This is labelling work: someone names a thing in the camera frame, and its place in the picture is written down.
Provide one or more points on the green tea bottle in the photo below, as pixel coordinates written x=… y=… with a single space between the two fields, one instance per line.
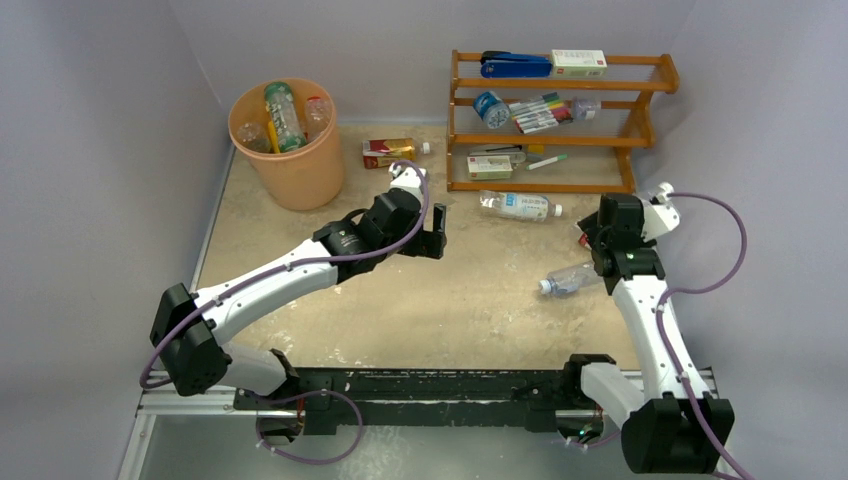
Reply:
x=280 y=103

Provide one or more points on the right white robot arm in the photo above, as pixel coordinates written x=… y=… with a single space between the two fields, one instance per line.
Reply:
x=671 y=423

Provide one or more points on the wooden shelf rack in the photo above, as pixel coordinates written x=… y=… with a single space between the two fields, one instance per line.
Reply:
x=584 y=128

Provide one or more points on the red white label bottle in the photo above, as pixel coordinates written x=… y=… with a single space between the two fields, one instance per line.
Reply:
x=583 y=239

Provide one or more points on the blue stapler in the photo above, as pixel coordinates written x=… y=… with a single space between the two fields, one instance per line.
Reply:
x=515 y=65

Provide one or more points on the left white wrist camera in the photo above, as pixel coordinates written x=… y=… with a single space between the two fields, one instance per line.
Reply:
x=406 y=178

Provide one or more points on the red gold tea bottle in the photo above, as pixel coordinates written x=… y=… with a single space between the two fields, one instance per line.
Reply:
x=379 y=153

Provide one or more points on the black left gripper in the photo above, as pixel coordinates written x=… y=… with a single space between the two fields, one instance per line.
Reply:
x=429 y=244

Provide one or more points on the blue tape roll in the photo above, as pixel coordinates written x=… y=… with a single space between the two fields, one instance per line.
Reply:
x=491 y=109

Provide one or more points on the pack of coloured markers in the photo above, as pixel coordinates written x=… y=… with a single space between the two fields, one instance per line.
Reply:
x=540 y=113

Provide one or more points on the clear bottle dark green label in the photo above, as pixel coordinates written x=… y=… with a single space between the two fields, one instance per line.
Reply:
x=254 y=137

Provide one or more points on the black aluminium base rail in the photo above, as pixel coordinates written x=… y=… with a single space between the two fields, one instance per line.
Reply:
x=538 y=401

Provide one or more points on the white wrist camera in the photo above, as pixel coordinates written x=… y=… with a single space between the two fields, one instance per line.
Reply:
x=660 y=216
x=406 y=178

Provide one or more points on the crushed clear bottle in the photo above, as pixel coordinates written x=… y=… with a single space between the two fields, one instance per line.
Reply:
x=569 y=280

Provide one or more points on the white blue label bottle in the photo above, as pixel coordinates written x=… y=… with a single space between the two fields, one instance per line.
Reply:
x=519 y=206

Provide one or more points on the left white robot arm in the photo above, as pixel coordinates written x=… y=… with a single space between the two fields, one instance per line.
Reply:
x=192 y=333

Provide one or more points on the white red box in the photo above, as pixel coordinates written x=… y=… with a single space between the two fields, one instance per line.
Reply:
x=573 y=64

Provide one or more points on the white stapler box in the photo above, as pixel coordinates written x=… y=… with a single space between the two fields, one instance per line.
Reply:
x=489 y=167

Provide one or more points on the grey stapler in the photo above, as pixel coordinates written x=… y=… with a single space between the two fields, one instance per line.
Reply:
x=514 y=152

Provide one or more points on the small clear jar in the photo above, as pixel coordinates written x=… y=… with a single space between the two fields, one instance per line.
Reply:
x=585 y=109

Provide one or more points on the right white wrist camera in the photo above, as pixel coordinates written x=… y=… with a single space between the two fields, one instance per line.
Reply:
x=660 y=216

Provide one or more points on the yellow honey pomelo bottle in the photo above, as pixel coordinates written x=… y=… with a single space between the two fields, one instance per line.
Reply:
x=273 y=139

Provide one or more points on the clear bottle blue label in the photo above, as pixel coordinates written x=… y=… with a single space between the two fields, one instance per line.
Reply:
x=317 y=116

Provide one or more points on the green white marker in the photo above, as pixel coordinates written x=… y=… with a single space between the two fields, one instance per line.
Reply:
x=546 y=162

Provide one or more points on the orange plastic bin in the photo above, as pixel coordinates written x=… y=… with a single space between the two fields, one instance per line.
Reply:
x=307 y=178

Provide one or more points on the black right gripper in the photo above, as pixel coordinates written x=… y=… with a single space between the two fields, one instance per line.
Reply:
x=592 y=229

